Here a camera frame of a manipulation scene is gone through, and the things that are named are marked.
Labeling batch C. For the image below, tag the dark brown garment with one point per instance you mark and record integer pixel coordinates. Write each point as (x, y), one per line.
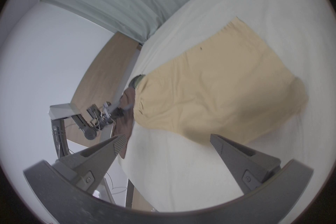
(126, 124)

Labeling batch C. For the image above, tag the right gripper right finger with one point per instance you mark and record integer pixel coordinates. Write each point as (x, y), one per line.
(244, 162)

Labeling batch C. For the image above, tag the tan shorts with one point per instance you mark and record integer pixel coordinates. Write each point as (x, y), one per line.
(210, 86)

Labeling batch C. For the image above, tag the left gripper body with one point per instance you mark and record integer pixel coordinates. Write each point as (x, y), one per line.
(110, 110)

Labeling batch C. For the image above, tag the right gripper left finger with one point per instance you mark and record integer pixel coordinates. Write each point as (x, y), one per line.
(97, 160)

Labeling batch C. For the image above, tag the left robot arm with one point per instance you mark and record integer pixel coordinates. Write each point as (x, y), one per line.
(89, 132)

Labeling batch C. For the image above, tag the bed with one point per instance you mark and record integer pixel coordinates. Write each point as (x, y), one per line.
(183, 165)

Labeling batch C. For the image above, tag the green garment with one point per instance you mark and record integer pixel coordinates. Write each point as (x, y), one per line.
(136, 81)

